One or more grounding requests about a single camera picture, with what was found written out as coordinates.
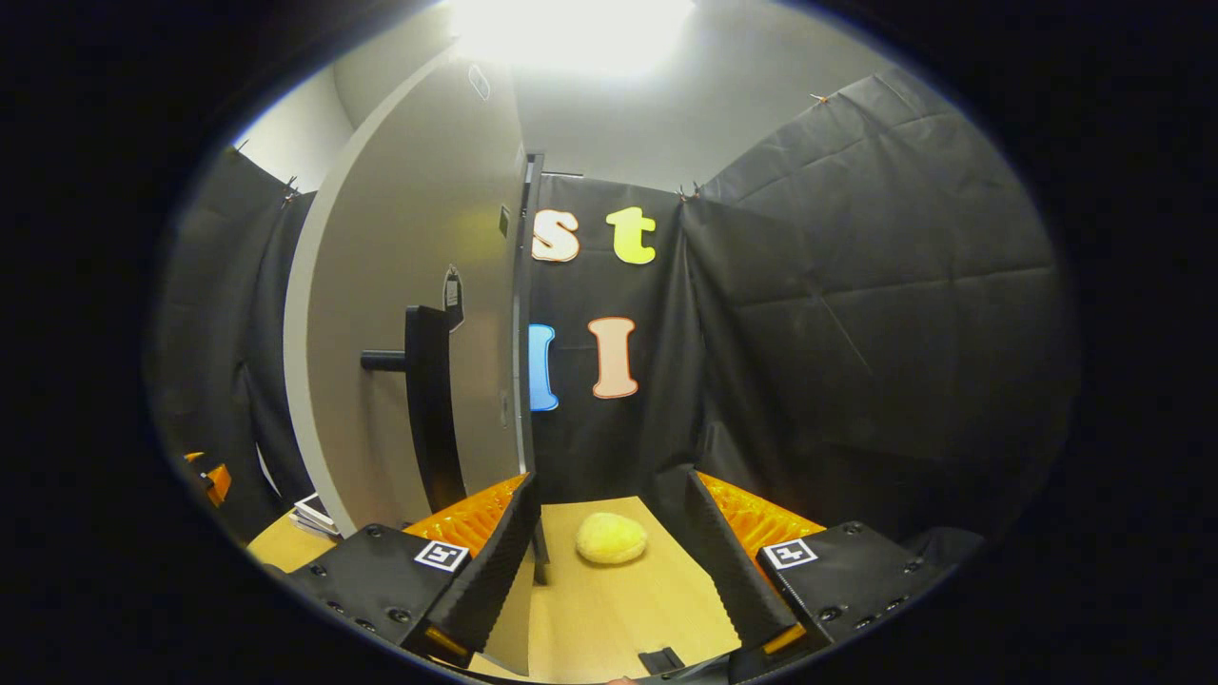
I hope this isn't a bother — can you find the grey cabinet door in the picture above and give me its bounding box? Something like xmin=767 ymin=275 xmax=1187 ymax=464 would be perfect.
xmin=284 ymin=43 xmax=534 ymax=678

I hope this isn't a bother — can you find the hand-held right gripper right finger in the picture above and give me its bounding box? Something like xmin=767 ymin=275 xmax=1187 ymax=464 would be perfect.
xmin=683 ymin=468 xmax=953 ymax=659

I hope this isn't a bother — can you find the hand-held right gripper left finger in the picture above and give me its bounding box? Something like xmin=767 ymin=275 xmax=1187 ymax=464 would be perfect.
xmin=288 ymin=472 xmax=541 ymax=667

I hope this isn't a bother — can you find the bright ceiling light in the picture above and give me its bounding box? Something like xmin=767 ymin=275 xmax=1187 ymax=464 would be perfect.
xmin=447 ymin=0 xmax=696 ymax=77

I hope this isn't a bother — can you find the stack of small books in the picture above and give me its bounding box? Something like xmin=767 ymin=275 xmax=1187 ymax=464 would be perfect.
xmin=290 ymin=493 xmax=342 ymax=539

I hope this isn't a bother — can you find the yellow round sponge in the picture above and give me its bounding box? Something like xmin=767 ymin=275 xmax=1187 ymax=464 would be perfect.
xmin=575 ymin=512 xmax=650 ymax=566

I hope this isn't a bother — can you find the black cabinet door handle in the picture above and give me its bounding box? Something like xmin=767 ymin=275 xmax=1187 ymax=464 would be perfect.
xmin=360 ymin=304 xmax=467 ymax=515

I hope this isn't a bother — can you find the black backdrop cloth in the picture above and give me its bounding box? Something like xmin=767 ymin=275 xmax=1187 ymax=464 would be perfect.
xmin=143 ymin=67 xmax=1081 ymax=572

